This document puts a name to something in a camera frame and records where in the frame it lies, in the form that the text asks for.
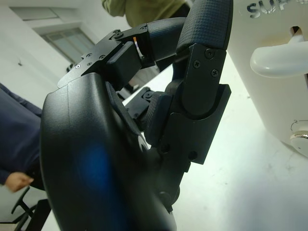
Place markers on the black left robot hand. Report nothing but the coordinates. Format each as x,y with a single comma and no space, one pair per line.
101,149

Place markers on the white two-slot toaster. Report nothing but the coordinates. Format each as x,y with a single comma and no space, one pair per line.
264,101

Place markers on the person in navy blue top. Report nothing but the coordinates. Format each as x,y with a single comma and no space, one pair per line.
16,134

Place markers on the black office chair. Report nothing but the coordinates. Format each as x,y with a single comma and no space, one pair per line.
41,214

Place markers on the person olive top black trousers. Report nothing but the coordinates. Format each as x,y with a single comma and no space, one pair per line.
134,10

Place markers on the window with grey frame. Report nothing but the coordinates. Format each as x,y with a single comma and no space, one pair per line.
65,41

